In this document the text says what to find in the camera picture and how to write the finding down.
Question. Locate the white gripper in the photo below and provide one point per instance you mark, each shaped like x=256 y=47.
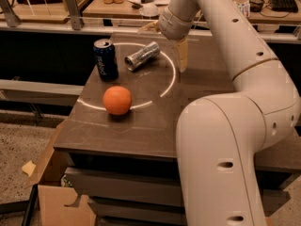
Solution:
x=170 y=24

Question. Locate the redbull can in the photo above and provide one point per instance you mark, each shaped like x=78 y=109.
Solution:
x=138 y=58

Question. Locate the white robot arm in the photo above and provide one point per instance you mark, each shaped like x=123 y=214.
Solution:
x=217 y=136

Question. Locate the blue pepsi can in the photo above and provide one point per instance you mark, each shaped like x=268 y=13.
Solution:
x=105 y=57

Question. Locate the white bowl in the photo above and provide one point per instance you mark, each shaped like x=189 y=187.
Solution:
x=149 y=10

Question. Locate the orange ball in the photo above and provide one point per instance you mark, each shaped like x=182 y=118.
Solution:
x=117 y=100

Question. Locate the white red packet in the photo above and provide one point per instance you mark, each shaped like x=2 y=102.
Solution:
x=244 y=8

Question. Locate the black mesh cup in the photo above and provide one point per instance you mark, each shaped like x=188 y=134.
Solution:
x=256 y=5

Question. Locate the black keyboard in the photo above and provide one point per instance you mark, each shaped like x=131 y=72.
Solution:
x=284 y=5

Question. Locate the grey drawer cabinet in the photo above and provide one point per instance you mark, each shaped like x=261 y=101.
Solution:
x=127 y=165

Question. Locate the cardboard box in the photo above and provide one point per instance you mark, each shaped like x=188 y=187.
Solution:
x=59 y=205

